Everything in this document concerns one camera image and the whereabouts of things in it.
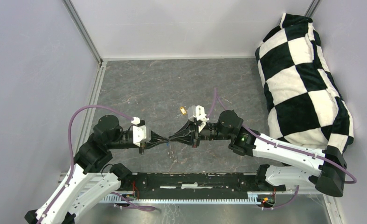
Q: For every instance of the white slotted cable duct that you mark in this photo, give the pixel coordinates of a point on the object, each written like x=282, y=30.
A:
x=249, y=199

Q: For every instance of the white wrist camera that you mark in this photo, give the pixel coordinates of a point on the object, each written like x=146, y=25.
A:
x=141, y=133
x=196, y=114

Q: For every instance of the black white checkered blanket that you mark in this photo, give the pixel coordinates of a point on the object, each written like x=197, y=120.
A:
x=305, y=107

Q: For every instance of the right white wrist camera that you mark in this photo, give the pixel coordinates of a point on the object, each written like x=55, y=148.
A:
x=196, y=114

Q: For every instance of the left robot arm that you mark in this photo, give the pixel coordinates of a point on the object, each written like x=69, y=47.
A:
x=68, y=203

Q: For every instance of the red wired circuit board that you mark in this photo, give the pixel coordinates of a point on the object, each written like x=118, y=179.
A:
x=267, y=201

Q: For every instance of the aluminium frame rail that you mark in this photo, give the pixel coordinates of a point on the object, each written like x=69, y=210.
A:
x=82, y=30

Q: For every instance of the yellow capped key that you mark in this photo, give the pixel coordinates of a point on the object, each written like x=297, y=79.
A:
x=183, y=110

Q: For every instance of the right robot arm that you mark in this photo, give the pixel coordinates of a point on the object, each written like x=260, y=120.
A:
x=324, y=169

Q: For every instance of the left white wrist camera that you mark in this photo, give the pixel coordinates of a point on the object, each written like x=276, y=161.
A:
x=141, y=133

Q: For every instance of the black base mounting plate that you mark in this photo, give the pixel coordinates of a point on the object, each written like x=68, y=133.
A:
x=196, y=185

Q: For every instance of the metal keyring plate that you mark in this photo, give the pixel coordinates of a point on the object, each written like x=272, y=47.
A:
x=171, y=153

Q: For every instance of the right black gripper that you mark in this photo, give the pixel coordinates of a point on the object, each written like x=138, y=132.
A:
x=190, y=129

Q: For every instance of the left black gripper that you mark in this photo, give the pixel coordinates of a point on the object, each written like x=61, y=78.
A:
x=155, y=140

